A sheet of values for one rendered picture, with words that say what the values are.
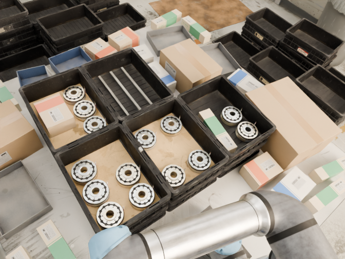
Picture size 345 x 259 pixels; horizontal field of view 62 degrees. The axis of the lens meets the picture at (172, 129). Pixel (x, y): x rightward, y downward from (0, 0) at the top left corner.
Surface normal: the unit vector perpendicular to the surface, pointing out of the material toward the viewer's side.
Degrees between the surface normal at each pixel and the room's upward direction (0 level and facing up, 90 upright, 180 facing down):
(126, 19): 0
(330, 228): 0
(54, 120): 0
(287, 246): 54
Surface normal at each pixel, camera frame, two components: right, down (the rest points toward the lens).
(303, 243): -0.24, -0.38
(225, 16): 0.11, -0.56
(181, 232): 0.22, -0.74
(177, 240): 0.36, -0.48
